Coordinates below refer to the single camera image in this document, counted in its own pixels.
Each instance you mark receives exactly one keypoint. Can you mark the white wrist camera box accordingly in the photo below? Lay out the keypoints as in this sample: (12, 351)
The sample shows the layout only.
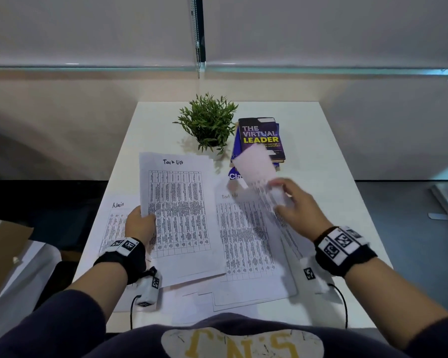
(148, 288)
(313, 274)

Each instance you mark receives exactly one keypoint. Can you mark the person's right hand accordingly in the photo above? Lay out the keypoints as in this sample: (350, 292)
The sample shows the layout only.
(306, 212)

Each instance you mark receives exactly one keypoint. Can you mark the dark printed sweatshirt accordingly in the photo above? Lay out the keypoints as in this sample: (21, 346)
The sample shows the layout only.
(59, 331)

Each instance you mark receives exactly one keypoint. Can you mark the brown cardboard box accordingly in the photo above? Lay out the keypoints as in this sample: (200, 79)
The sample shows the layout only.
(2, 257)

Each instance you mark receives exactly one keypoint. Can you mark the dark window frame post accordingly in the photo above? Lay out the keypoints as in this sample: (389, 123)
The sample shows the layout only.
(198, 33)

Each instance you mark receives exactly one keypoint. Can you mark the green potted plant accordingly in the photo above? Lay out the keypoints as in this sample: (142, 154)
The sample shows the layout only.
(208, 121)

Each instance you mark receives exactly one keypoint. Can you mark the person's left forearm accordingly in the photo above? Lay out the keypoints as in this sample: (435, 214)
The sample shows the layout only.
(99, 287)

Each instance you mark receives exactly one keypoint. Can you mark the person's left hand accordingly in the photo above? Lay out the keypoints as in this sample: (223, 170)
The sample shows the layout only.
(137, 226)

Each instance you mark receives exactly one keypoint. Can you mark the grey roller blind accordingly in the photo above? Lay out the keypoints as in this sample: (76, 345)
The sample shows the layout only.
(332, 29)

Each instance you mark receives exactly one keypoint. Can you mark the black marker wristband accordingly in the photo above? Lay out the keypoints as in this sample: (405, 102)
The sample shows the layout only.
(343, 251)
(125, 257)

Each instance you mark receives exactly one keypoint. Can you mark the blue book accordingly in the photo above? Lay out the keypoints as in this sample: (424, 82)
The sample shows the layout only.
(235, 150)

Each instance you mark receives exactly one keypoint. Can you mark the printed table paper sheet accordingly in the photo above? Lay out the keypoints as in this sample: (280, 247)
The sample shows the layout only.
(255, 165)
(183, 212)

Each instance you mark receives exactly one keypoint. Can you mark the black book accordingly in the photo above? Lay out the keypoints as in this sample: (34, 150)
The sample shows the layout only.
(260, 136)

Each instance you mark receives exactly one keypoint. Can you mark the person's right forearm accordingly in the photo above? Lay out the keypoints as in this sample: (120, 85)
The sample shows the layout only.
(388, 298)

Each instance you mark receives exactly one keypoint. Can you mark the blue booklet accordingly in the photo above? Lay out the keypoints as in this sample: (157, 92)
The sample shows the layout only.
(234, 176)

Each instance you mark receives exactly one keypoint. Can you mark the handwritten heading paper sheet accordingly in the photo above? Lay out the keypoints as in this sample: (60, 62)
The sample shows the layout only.
(114, 223)

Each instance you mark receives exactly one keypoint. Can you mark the stack of printed papers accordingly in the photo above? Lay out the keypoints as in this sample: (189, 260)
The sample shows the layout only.
(246, 249)

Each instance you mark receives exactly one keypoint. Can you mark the person's left thumb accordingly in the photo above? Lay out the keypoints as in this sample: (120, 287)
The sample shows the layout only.
(151, 222)

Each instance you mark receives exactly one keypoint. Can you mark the person's right fingers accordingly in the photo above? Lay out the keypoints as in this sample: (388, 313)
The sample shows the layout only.
(283, 184)

